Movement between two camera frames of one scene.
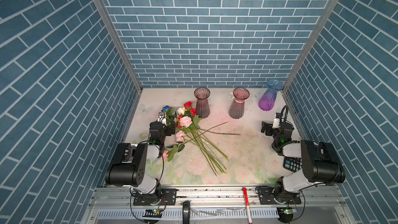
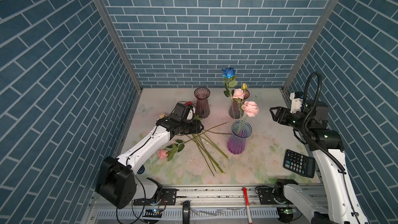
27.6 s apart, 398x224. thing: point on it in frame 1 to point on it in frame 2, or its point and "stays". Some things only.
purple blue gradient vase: x=267 y=100 to x=240 y=129
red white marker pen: x=247 y=205 stays
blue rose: x=164 y=109 to x=230 y=80
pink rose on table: x=180 y=136 stays
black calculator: x=292 y=164 stays
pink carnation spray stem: x=193 y=127 to x=248 y=108
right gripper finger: x=267 y=128 to x=279 y=115
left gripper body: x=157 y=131 to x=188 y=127
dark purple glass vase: x=202 y=109 stays
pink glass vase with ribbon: x=237 y=109 stays
